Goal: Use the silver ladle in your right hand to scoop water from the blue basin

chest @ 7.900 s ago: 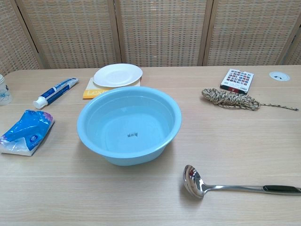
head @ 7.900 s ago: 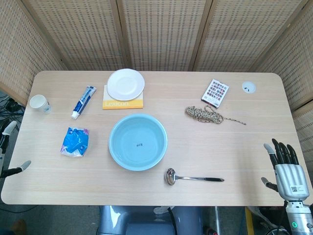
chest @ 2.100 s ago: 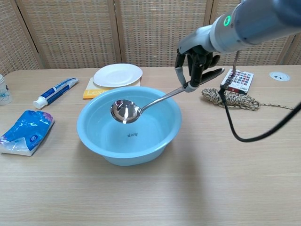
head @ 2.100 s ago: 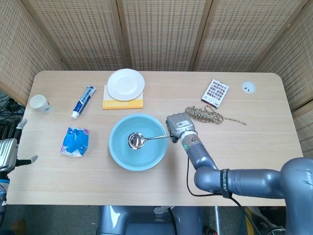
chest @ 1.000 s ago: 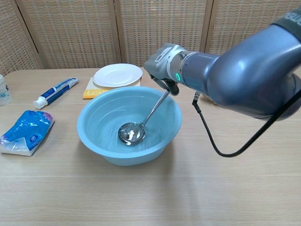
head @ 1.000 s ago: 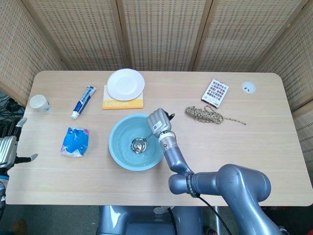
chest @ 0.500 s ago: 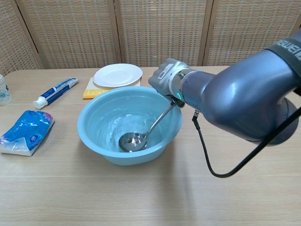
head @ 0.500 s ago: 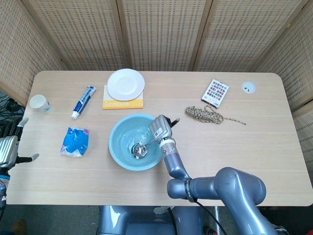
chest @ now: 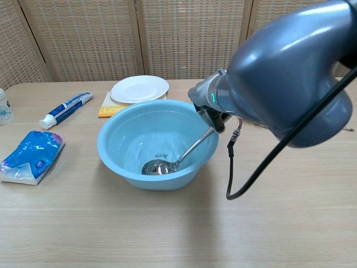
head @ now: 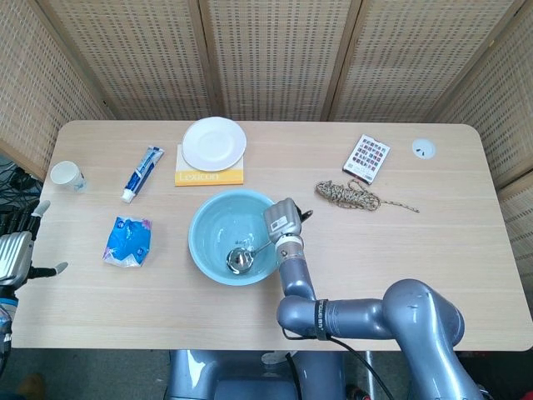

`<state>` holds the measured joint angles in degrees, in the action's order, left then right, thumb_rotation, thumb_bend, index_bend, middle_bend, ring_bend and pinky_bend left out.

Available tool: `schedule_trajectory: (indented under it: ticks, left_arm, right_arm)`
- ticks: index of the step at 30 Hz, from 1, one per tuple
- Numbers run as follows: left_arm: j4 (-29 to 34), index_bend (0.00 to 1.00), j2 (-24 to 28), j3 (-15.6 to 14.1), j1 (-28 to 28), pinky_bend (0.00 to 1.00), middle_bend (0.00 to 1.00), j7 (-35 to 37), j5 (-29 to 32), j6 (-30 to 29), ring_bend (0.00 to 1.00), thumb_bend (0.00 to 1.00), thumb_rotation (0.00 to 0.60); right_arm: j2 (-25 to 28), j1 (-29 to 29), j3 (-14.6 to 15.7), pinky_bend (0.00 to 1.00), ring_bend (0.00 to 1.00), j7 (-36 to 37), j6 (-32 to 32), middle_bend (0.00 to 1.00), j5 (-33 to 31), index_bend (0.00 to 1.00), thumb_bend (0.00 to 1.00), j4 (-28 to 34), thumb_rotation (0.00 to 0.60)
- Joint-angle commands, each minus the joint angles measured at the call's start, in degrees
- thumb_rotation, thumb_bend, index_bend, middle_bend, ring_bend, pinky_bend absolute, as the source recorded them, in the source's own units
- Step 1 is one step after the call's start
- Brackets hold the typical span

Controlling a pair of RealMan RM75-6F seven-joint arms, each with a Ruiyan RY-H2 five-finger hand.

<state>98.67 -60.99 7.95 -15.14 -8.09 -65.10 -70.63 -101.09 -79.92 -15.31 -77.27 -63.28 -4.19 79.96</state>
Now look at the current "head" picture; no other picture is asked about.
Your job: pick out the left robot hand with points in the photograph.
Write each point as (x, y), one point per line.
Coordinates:
(14, 258)

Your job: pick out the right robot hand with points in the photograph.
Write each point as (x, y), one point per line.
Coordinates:
(283, 221)

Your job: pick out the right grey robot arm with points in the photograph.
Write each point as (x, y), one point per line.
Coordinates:
(354, 316)

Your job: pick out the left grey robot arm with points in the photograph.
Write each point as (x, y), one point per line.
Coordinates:
(5, 325)

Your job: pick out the light blue plastic basin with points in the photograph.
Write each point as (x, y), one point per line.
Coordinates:
(208, 233)

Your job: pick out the yellow Lexicon book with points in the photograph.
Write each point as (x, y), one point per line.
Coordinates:
(208, 177)

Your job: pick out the white floral paper cup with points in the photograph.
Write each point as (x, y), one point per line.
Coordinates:
(66, 175)

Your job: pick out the white round plate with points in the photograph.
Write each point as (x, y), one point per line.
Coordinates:
(214, 143)

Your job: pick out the colourful patterned card box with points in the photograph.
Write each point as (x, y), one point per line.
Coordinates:
(366, 158)

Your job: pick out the blue tissue pack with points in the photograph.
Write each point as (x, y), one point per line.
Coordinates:
(127, 241)

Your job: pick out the blue white toothpaste tube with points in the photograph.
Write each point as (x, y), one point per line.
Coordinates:
(141, 173)

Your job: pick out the grey robot torso base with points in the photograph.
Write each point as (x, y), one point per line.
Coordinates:
(233, 379)

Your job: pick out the woven wooden folding screen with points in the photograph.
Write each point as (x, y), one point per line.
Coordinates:
(275, 54)

